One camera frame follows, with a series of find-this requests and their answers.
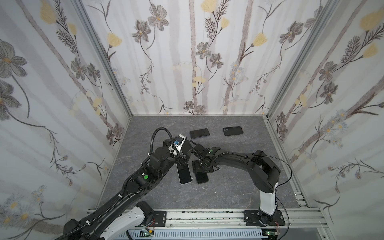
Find black phone case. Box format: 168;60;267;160
191;159;210;185
223;126;244;137

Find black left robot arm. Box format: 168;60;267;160
57;127;192;240

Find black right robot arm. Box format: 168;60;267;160
191;144;281;227

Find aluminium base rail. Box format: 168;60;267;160
113;188;334;240

